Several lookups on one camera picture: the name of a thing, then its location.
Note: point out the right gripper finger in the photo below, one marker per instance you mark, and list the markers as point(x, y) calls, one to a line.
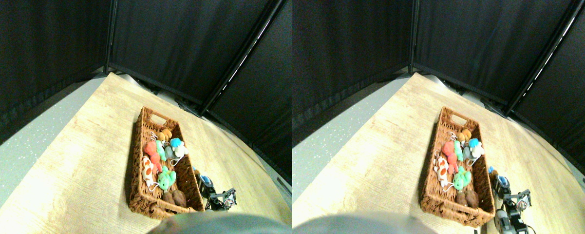
point(206, 182)
point(503, 182)

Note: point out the blue mouse toy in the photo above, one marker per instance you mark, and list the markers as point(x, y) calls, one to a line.
point(475, 143)
point(491, 170)
point(195, 170)
point(177, 143)

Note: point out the brown mouse toy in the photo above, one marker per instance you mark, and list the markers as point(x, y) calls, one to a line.
point(175, 198)
point(468, 199)

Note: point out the green mouse toy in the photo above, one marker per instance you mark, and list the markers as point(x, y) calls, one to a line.
point(160, 150)
point(459, 150)
point(166, 179)
point(462, 179)

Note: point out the white orange spotted mouse toy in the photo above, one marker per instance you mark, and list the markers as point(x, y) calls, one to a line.
point(147, 170)
point(441, 168)

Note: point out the red mouse toy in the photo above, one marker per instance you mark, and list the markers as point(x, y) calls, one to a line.
point(152, 151)
point(449, 151)

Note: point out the brown wicker basket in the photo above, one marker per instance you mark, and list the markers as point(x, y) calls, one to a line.
point(139, 190)
point(433, 190)

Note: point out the black curtain stand pole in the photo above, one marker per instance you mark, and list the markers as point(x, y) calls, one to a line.
point(111, 36)
point(545, 56)
point(241, 56)
point(414, 36)

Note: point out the black bracket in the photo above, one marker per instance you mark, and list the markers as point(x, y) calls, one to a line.
point(229, 196)

